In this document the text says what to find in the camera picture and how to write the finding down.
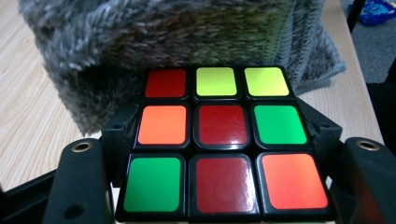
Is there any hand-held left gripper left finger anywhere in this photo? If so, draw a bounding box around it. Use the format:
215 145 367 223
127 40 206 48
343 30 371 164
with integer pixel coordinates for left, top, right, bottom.
41 94 143 224

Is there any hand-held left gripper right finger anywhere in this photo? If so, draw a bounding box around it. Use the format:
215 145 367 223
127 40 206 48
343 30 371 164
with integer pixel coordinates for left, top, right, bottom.
295 97 396 224

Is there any multicoloured puzzle cube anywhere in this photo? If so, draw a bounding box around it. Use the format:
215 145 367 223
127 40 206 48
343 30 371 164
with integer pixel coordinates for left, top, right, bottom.
114 64 338 224

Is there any grey fluffy cloth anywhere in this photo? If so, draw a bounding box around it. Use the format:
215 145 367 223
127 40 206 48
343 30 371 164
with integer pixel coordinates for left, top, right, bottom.
18 0 347 137

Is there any black stand leg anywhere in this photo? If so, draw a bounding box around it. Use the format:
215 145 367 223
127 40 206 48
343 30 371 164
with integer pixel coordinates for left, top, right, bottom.
346 0 368 34

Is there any blue patterned object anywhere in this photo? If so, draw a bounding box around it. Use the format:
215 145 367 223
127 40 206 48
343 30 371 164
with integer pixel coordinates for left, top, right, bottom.
357 0 396 27

